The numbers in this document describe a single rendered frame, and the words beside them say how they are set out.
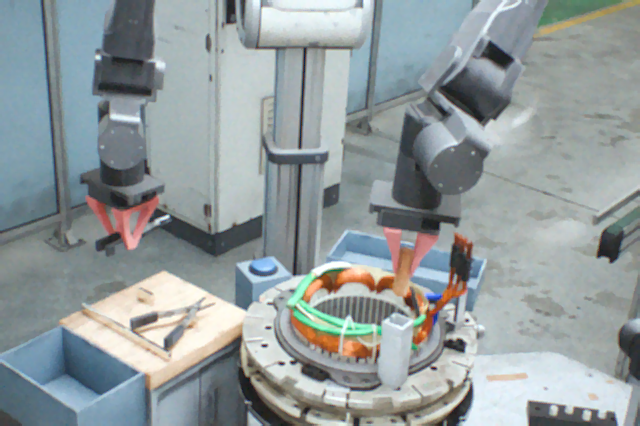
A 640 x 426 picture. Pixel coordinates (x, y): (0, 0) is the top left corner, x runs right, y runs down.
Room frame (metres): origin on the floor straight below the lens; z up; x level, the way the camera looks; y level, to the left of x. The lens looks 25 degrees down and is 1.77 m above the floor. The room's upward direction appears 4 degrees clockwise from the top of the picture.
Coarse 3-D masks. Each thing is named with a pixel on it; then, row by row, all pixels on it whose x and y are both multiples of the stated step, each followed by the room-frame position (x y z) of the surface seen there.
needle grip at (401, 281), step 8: (408, 248) 0.93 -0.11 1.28; (400, 256) 0.92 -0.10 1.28; (408, 256) 0.92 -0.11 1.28; (400, 264) 0.92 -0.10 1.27; (408, 264) 0.92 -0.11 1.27; (400, 272) 0.92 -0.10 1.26; (408, 272) 0.92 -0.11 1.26; (400, 280) 0.92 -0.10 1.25; (408, 280) 0.92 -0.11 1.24; (400, 288) 0.92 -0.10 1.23
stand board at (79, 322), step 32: (128, 288) 1.15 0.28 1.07; (160, 288) 1.16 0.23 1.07; (192, 288) 1.17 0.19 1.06; (64, 320) 1.06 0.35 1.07; (128, 320) 1.07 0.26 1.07; (160, 320) 1.07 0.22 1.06; (224, 320) 1.08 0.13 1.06; (128, 352) 0.99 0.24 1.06; (192, 352) 1.00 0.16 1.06; (160, 384) 0.95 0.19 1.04
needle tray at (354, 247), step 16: (352, 240) 1.39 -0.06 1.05; (368, 240) 1.38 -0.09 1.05; (384, 240) 1.37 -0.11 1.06; (336, 256) 1.34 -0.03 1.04; (352, 256) 1.38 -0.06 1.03; (368, 256) 1.38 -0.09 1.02; (384, 256) 1.37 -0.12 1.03; (432, 256) 1.35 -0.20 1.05; (448, 256) 1.34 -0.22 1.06; (416, 272) 1.33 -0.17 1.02; (432, 272) 1.34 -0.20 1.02; (448, 272) 1.34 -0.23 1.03; (480, 272) 1.28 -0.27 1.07; (432, 288) 1.24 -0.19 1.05; (480, 288) 1.29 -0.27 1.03
